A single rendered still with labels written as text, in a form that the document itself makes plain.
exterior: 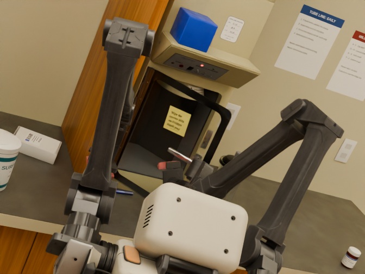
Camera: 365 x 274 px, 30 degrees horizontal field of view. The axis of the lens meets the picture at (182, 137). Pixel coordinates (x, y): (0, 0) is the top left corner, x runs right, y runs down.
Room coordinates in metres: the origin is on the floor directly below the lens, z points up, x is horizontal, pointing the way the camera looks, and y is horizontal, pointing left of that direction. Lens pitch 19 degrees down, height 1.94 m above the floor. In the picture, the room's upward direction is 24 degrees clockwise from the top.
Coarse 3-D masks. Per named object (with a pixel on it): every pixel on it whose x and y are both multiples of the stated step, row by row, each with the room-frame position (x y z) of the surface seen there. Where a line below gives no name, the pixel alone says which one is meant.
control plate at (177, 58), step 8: (176, 56) 2.01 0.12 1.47; (184, 56) 2.01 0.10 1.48; (168, 64) 2.05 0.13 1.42; (176, 64) 2.05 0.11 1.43; (184, 64) 2.05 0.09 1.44; (192, 64) 2.05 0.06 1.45; (200, 64) 2.05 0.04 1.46; (208, 64) 2.05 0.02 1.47; (192, 72) 2.09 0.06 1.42; (200, 72) 2.09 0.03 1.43; (208, 72) 2.09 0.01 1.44; (216, 72) 2.09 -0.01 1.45; (224, 72) 2.09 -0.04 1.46
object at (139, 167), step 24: (144, 96) 2.05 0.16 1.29; (168, 96) 2.02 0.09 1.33; (192, 96) 2.00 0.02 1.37; (144, 120) 2.04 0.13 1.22; (192, 120) 1.99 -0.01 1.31; (216, 120) 1.97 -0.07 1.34; (144, 144) 2.03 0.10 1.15; (168, 144) 2.00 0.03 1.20; (192, 144) 1.98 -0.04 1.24; (216, 144) 1.96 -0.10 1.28; (120, 168) 2.04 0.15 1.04; (144, 168) 2.02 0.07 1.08; (144, 192) 2.01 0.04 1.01
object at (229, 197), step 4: (224, 156) 2.21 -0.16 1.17; (220, 164) 2.17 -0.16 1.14; (220, 168) 2.16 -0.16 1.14; (236, 188) 2.16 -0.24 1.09; (228, 192) 2.14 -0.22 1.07; (232, 192) 2.15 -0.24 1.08; (228, 196) 2.14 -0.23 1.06; (232, 196) 2.16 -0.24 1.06; (224, 200) 2.14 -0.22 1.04; (228, 200) 2.15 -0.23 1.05
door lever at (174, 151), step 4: (168, 148) 1.95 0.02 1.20; (172, 148) 1.95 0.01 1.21; (172, 152) 1.94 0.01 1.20; (176, 152) 1.94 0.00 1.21; (180, 152) 1.95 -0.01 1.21; (176, 156) 1.94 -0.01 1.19; (180, 156) 1.94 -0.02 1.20; (184, 156) 1.93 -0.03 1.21; (196, 156) 1.97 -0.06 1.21; (184, 160) 1.93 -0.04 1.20; (188, 160) 1.92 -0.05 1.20
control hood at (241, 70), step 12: (168, 36) 2.01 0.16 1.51; (156, 48) 2.05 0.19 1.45; (168, 48) 1.97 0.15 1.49; (180, 48) 1.98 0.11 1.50; (192, 48) 2.00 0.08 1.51; (156, 60) 2.03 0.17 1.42; (204, 60) 2.03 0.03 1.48; (216, 60) 2.03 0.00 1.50; (228, 60) 2.05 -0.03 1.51; (240, 60) 2.13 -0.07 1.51; (228, 72) 2.09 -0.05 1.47; (240, 72) 2.09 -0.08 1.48; (252, 72) 2.09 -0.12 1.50; (228, 84) 2.16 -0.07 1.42; (240, 84) 2.15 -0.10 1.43
